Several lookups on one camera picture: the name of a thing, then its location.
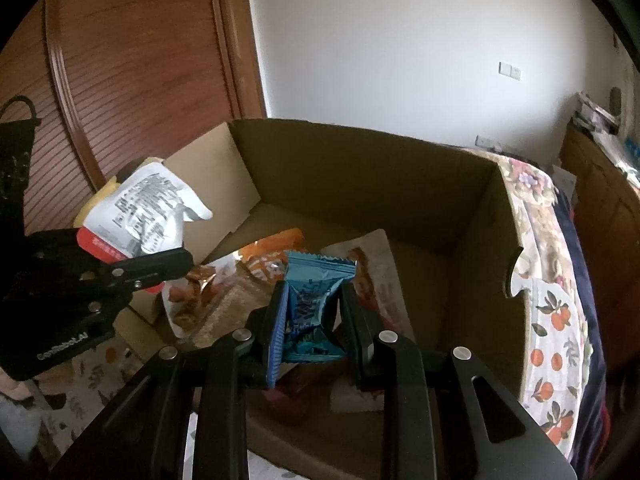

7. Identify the clear packet of brown snacks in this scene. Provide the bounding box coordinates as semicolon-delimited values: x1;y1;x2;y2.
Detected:
161;255;241;346

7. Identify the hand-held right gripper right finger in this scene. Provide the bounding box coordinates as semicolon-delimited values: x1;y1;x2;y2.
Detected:
340;282;578;480

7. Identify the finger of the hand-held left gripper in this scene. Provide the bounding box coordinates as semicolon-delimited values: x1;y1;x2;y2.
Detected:
80;247;195;295

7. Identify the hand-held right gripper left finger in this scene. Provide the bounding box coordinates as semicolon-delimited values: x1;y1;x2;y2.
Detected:
50;280;291;480

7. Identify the silver red-edged snack packet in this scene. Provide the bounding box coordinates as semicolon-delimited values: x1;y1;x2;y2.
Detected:
77;160;215;293

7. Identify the wooden cabinet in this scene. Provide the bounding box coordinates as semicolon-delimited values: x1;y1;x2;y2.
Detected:
557;125;640;371

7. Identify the yellow pillow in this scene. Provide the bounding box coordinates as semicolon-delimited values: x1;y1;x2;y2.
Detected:
74;157;166;228

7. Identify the floral quilt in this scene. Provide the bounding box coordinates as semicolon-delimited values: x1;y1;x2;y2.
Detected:
495;152;561;281

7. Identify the teal snack packet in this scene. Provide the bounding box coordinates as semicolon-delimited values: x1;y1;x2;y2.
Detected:
280;251;357;363

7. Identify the wooden headboard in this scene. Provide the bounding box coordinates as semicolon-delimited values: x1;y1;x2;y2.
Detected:
0;0;268;241

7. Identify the orange print bedsheet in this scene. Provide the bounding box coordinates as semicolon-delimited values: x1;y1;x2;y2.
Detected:
0;260;601;480

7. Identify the pile of things on cabinet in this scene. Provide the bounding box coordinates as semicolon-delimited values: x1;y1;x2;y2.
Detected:
570;91;640;186

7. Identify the brown cardboard box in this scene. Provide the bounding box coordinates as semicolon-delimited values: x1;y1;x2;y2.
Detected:
112;119;531;480

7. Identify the white and orange snack packet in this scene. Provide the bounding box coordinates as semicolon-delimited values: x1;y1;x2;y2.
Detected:
320;229;416;413

